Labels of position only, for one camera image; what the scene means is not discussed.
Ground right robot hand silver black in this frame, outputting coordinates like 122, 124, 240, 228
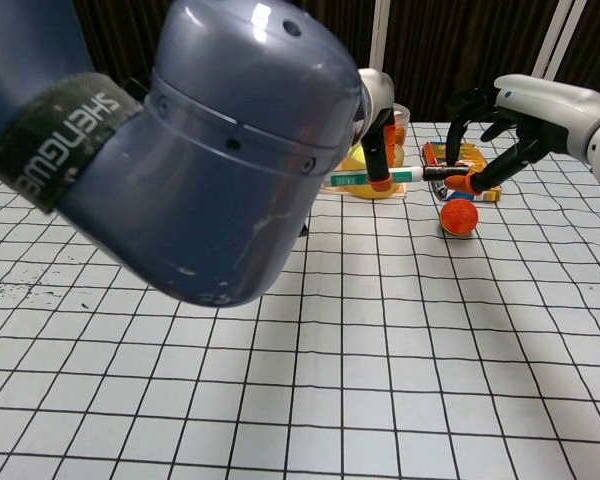
444, 73, 600, 200

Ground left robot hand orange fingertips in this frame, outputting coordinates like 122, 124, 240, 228
357, 67, 407, 195

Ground white green marker body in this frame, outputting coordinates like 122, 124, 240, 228
328, 166, 426, 189

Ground black marker cap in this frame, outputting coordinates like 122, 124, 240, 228
422, 166, 469, 182

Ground clear plastic jar orange contents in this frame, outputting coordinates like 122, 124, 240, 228
392, 104, 412, 147

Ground clear yellow tape roll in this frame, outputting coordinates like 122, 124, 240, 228
323, 142, 406, 200

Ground orange blue snack box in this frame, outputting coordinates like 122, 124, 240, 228
422, 140, 502, 204

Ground orange ball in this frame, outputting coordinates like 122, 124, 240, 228
439, 198, 480, 239

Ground white black grid tablecloth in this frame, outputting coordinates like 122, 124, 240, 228
0, 119, 600, 480

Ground white metal frame post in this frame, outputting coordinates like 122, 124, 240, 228
368, 0, 392, 71
529, 0, 589, 79

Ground black velcro strap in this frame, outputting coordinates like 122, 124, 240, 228
0, 72, 146, 215

